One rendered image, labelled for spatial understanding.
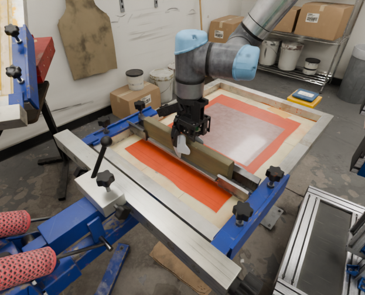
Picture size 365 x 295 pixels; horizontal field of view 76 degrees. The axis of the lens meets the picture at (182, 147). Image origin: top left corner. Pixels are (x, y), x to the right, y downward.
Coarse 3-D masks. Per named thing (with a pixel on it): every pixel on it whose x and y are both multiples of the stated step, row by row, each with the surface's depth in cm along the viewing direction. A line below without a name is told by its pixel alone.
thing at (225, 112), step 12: (204, 108) 108; (216, 108) 108; (228, 108) 108; (240, 108) 108; (252, 108) 108; (216, 120) 100; (228, 120) 100; (180, 132) 93; (216, 132) 93; (132, 144) 87; (144, 144) 87; (204, 144) 87; (144, 156) 81; (156, 156) 81; (168, 156) 81; (156, 168) 77; (168, 168) 77
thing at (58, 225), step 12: (72, 204) 55; (84, 204) 55; (60, 216) 52; (72, 216) 52; (84, 216) 52; (96, 216) 54; (108, 216) 57; (48, 228) 50; (60, 228) 50; (72, 228) 50; (84, 228) 53; (48, 240) 48; (60, 240) 49; (72, 240) 51; (60, 252) 50
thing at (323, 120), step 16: (224, 80) 125; (256, 96) 112; (272, 96) 110; (304, 112) 100; (320, 112) 98; (320, 128) 89; (112, 144) 86; (304, 144) 81; (112, 160) 74; (288, 160) 74; (128, 176) 70; (144, 176) 69; (160, 192) 64; (176, 208) 60; (192, 224) 56; (208, 224) 56; (208, 240) 54
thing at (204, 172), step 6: (150, 138) 83; (156, 144) 80; (168, 150) 77; (174, 156) 76; (186, 162) 73; (192, 168) 72; (198, 168) 71; (204, 174) 69; (210, 174) 69; (216, 180) 68
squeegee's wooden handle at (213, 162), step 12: (144, 120) 81; (156, 120) 80; (156, 132) 79; (168, 132) 75; (168, 144) 77; (192, 144) 70; (192, 156) 71; (204, 156) 67; (216, 156) 65; (204, 168) 70; (216, 168) 66; (228, 168) 63
